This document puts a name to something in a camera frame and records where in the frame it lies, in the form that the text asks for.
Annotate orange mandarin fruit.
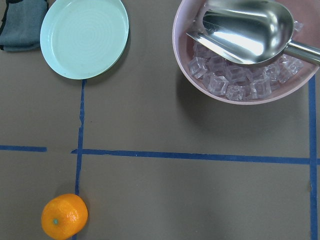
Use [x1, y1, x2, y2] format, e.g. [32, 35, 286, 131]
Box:
[41, 193, 89, 240]

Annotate light green plate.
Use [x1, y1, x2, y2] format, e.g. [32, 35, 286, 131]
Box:
[40, 0, 129, 80]

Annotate clear ice cubes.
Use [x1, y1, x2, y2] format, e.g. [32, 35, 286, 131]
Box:
[187, 19, 305, 102]

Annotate metal ice scoop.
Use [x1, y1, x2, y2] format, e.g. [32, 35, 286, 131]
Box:
[186, 0, 320, 66]

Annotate folded dark grey cloth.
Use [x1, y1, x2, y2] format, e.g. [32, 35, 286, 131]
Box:
[0, 0, 49, 52]

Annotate pink bowl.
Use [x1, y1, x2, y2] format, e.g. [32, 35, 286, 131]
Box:
[172, 0, 320, 106]

